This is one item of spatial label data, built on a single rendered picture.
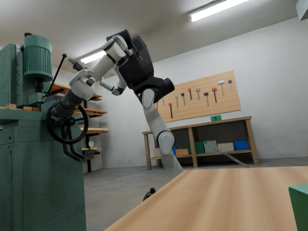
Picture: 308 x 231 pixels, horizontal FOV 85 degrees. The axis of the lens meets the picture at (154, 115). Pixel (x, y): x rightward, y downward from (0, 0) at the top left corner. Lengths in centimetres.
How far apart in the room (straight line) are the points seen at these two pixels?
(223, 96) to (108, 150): 346
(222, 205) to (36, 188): 114
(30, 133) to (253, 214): 120
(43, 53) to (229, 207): 152
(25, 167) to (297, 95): 423
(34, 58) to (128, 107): 358
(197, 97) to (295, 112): 188
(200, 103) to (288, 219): 392
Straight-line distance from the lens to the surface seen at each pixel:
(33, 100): 152
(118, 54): 93
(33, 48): 159
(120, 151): 497
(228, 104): 406
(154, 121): 122
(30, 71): 152
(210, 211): 26
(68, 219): 144
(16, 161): 124
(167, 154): 117
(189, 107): 415
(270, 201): 30
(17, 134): 125
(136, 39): 140
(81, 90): 91
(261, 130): 408
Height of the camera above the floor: 63
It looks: 8 degrees up
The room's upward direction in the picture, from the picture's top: 7 degrees counter-clockwise
